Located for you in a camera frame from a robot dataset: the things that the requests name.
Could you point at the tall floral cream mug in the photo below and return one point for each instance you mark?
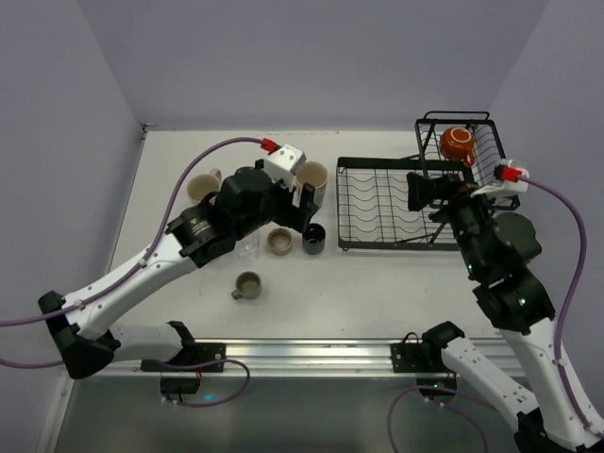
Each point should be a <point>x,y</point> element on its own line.
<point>315,174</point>

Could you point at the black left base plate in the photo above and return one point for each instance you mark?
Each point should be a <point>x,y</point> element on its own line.
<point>193,357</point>

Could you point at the aluminium mounting rail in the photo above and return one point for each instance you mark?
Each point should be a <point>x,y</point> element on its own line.
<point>329,359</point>

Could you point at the black wire dish rack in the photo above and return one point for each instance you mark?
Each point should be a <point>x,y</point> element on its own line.
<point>388,204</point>

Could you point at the small beige patterned cup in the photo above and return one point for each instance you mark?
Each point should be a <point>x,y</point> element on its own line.
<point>280,241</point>

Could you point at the beige ceramic mug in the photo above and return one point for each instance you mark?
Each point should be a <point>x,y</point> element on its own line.
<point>198,187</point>

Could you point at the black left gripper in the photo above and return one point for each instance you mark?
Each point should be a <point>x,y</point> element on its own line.
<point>293,213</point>

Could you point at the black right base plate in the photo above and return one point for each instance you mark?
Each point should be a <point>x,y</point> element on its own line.
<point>412,355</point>

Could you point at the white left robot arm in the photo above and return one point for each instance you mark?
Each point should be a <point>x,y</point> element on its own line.
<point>80,322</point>

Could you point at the blue round mug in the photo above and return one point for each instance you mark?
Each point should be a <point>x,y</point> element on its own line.
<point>313,239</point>

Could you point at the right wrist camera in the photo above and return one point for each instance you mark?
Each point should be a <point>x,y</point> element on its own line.
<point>508,180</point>

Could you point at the clear glass cup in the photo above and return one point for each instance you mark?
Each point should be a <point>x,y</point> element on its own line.
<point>248,248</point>

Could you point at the orange round mug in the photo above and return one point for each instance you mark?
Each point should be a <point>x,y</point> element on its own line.
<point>457,144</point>

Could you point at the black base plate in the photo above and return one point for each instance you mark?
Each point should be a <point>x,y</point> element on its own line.
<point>412,355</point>
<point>193,357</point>

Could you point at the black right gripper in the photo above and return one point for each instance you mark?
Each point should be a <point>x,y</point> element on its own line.
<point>444,193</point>

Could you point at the cream round mug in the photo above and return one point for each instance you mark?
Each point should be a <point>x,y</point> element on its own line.
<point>247,286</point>

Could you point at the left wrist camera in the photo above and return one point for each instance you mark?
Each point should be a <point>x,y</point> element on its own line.
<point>282,162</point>

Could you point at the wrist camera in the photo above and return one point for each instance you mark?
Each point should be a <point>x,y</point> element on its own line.
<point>508,180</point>
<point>282,162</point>

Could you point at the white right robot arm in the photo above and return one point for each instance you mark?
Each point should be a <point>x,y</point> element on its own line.
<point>552,413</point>

